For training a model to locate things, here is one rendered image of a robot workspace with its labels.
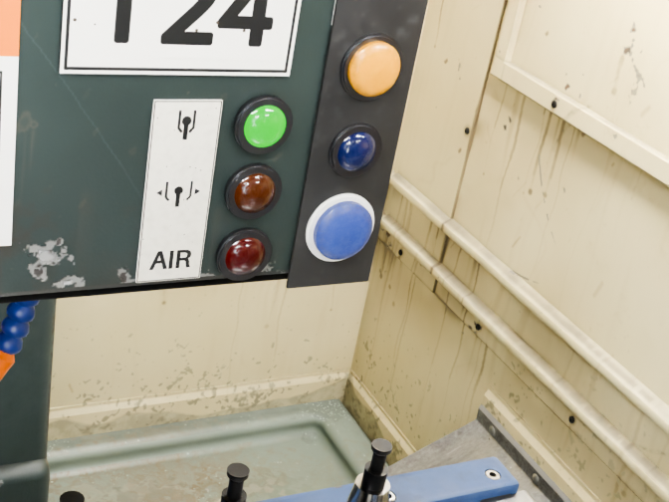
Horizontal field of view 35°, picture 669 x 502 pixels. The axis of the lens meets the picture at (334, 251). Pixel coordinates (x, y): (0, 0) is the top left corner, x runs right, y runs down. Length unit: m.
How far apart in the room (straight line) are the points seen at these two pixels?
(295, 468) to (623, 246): 0.80
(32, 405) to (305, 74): 0.96
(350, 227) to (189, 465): 1.42
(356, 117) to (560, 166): 1.01
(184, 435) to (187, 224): 1.45
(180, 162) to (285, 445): 1.54
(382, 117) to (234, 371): 1.45
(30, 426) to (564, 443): 0.72
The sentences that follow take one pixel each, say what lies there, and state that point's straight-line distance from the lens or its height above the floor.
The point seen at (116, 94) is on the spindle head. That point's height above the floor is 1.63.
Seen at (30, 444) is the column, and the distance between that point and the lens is 1.41.
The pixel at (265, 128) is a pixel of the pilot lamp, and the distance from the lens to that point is 0.46.
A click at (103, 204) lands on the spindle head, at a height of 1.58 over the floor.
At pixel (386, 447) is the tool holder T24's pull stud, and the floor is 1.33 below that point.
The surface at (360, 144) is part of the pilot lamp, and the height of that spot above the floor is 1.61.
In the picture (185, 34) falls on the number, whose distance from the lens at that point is 0.44.
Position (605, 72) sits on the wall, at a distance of 1.41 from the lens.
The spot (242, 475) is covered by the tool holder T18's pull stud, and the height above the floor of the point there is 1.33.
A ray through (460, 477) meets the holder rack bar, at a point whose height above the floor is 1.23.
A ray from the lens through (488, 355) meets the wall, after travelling 1.65.
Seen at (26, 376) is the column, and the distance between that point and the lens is 1.34.
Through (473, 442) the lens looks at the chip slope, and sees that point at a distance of 1.65.
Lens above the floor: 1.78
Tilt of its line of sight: 27 degrees down
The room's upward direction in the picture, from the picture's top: 11 degrees clockwise
